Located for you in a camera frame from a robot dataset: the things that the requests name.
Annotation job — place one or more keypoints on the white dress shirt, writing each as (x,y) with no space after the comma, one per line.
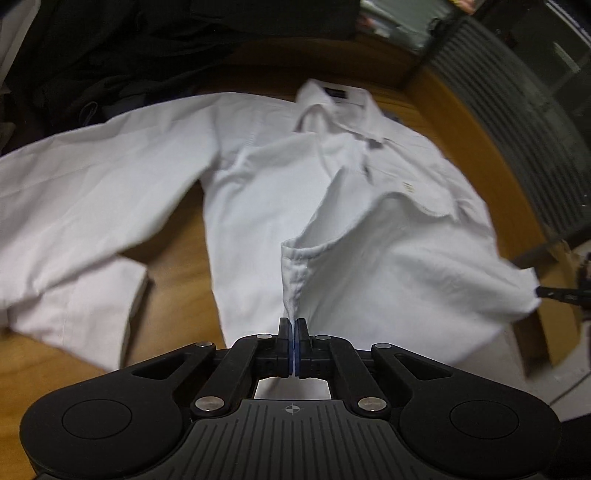
(392,258)

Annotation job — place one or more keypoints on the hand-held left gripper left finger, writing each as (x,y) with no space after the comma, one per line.
(287,350)

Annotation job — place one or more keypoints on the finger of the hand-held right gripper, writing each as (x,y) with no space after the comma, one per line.
(563,295)

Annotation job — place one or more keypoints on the cardboard box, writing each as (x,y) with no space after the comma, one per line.
(558,323)

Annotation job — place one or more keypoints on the striped frosted desk partition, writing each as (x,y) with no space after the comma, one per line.
(508,115)

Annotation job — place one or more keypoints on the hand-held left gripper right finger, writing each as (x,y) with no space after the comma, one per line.
(301,350)

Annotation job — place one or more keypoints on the dark grey garment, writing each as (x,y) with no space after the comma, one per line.
(115,55)

